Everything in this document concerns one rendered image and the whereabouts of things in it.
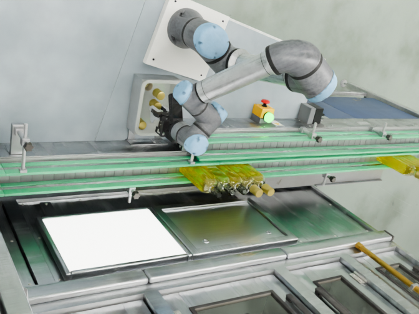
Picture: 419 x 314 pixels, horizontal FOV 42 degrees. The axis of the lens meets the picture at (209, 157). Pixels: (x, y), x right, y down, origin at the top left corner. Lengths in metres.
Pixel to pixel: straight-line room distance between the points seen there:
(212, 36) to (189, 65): 0.28
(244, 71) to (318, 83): 0.23
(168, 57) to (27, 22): 0.53
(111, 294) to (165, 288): 0.17
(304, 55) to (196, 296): 0.81
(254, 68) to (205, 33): 0.30
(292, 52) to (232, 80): 0.21
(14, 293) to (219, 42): 1.20
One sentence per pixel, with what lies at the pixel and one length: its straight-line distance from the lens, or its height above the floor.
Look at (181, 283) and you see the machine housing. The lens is 1.75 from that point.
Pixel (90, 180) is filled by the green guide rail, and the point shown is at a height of 0.91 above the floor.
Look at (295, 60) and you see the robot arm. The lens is 1.64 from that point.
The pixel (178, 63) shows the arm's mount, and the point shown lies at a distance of 2.14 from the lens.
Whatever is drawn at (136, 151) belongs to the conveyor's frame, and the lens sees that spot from 2.09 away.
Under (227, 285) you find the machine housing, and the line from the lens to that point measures 1.82.
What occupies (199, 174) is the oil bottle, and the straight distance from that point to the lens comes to 2.07.
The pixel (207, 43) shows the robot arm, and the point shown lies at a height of 1.00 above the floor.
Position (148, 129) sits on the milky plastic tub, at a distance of 2.14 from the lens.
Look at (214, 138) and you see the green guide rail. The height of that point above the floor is 0.94.
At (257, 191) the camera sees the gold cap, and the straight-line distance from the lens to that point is 2.08.
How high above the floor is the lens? 2.60
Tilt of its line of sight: 50 degrees down
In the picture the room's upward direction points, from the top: 129 degrees clockwise
